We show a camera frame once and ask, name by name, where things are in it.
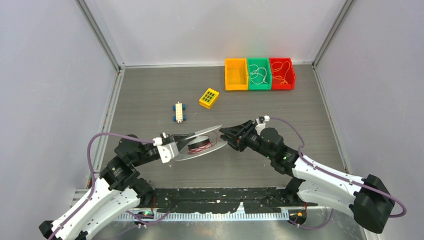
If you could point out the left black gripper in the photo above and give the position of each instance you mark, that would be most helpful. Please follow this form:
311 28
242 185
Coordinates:
177 137

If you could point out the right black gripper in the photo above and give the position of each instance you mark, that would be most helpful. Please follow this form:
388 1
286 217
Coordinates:
247 127

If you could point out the grey cable spool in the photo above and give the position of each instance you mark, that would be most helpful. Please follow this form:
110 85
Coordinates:
205 141

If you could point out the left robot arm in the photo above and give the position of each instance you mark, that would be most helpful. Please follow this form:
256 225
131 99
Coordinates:
117 189

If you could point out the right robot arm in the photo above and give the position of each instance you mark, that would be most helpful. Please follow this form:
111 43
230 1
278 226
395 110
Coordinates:
365 199

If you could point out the yellow toy brick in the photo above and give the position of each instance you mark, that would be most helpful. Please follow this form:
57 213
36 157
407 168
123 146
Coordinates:
209 98

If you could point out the green bin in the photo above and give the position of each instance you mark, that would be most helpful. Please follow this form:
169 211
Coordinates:
259 74

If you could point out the orange bin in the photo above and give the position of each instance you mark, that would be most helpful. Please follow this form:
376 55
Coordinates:
236 74

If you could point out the red bin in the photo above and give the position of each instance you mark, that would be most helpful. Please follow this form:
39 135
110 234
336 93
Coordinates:
283 73

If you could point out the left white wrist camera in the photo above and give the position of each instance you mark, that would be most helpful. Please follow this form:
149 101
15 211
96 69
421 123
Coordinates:
167 151

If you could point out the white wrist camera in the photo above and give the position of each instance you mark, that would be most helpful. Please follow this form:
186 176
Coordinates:
167 151
260 123

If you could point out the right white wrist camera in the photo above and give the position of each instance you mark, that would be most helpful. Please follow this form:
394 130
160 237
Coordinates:
260 123

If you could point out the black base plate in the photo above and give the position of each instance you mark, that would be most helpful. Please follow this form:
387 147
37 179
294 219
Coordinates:
254 200

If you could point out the slotted cable duct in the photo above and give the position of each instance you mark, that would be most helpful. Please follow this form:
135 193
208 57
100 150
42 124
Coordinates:
236 216

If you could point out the left aluminium frame post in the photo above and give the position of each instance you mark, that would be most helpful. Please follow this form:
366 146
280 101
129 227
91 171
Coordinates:
98 33

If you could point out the aluminium frame post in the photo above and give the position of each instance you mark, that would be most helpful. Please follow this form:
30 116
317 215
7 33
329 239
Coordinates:
343 13
98 33

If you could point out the right aluminium frame post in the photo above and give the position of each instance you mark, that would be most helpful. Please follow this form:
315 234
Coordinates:
343 13

